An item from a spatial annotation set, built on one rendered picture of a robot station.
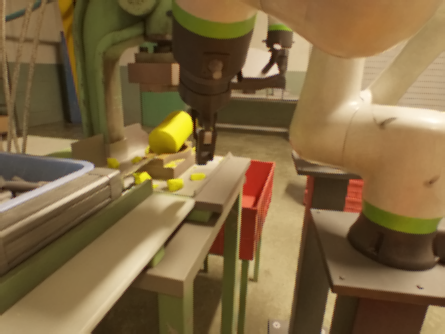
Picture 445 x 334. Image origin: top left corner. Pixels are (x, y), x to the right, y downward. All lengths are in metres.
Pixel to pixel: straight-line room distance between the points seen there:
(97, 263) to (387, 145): 0.44
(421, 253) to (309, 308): 0.85
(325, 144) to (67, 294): 0.45
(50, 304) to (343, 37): 0.34
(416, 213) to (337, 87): 0.25
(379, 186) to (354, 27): 0.35
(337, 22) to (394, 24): 0.04
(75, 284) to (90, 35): 0.53
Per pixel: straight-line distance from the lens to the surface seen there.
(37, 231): 0.37
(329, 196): 1.11
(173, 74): 0.56
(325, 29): 0.24
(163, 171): 0.60
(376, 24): 0.23
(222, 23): 0.31
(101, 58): 0.69
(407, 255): 0.57
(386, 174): 0.53
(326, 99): 0.57
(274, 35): 1.11
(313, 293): 1.33
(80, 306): 0.33
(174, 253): 0.46
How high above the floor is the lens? 1.21
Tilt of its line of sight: 18 degrees down
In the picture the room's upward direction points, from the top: 2 degrees clockwise
